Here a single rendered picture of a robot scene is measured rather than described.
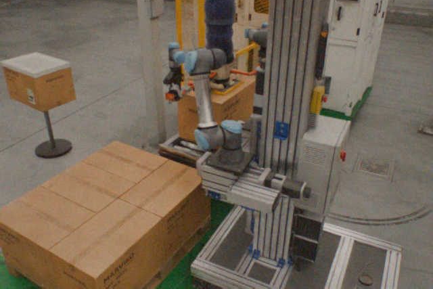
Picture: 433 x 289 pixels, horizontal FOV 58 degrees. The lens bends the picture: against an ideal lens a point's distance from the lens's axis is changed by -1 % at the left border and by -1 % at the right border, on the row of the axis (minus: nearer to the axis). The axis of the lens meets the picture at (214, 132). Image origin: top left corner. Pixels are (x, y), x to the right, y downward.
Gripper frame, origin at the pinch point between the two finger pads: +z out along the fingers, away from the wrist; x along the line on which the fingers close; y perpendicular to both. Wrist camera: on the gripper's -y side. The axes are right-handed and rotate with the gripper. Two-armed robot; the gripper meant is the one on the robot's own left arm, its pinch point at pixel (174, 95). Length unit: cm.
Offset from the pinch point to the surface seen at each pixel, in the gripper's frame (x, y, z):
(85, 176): 60, -38, 67
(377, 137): -106, 253, 121
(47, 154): 191, 18, 119
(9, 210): 73, -93, 67
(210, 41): 2, 50, -25
